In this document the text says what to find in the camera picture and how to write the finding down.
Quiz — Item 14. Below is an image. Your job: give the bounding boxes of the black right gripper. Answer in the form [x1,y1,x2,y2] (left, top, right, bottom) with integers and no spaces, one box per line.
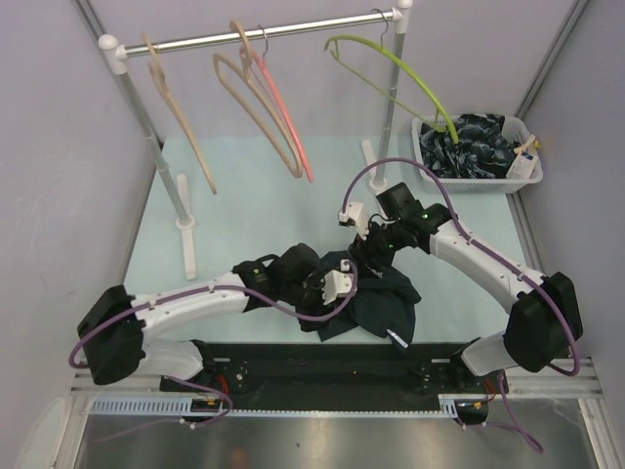
[349,215,406,279]

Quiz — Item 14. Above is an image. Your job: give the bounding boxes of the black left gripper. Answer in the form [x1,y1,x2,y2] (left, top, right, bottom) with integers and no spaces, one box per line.
[280,267,339,331]

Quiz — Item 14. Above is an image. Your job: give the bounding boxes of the dark navy sport shorts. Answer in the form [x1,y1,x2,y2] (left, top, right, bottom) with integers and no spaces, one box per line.
[300,251,422,355]

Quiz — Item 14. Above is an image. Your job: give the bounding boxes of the green plastic hanger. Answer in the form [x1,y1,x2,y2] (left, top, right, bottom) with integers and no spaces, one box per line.
[323,8,461,146]

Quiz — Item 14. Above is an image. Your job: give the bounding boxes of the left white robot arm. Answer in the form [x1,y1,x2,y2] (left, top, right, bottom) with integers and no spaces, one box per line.
[69,243,355,391]

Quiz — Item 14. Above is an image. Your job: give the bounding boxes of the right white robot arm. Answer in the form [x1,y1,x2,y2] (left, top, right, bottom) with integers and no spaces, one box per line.
[338,183,583,392]

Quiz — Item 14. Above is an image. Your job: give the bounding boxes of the pink plastic hanger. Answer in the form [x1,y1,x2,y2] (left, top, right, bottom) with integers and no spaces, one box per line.
[232,22,314,183]

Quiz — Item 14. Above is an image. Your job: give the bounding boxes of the beige wooden hanger middle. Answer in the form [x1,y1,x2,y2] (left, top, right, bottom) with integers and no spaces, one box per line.
[212,20,290,168]

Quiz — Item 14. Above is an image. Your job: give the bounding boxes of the beige wooden hanger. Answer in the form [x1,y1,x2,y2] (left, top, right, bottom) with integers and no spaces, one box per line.
[142,32,218,194]
[212,20,290,168]

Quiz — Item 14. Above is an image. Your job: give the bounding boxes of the beige wooden hanger left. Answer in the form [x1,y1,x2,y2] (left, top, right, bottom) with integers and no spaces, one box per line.
[142,32,218,194]

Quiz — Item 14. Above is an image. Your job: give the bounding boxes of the dark patterned cloth in basket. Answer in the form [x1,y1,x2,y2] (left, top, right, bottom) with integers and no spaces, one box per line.
[419,114,515,179]

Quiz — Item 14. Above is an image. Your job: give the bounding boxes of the white paper tag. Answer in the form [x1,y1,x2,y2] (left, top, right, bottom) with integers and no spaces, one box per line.
[506,134,539,180]

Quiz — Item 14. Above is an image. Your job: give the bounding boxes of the white metal clothes rack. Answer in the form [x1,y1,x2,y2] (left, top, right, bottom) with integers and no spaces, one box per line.
[98,3,412,280]

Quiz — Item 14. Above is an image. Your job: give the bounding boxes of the white plastic basket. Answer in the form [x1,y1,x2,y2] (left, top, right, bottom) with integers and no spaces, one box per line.
[411,113,544,193]

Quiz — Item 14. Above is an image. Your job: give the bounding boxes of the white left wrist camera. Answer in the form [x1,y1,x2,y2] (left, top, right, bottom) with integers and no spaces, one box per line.
[321,259,357,306]

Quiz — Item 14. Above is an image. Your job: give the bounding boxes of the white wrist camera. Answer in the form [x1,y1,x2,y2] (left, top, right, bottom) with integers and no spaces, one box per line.
[321,259,357,306]
[338,202,369,239]

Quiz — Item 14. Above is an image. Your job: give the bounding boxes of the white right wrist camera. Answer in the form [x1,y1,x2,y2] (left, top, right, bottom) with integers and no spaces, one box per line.
[338,202,369,239]

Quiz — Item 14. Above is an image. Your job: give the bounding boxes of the white cable duct rail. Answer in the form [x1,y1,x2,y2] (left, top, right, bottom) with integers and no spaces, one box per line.
[89,395,488,418]

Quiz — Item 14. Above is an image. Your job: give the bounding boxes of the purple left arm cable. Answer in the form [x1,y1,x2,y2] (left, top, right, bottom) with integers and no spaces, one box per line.
[67,261,361,441]

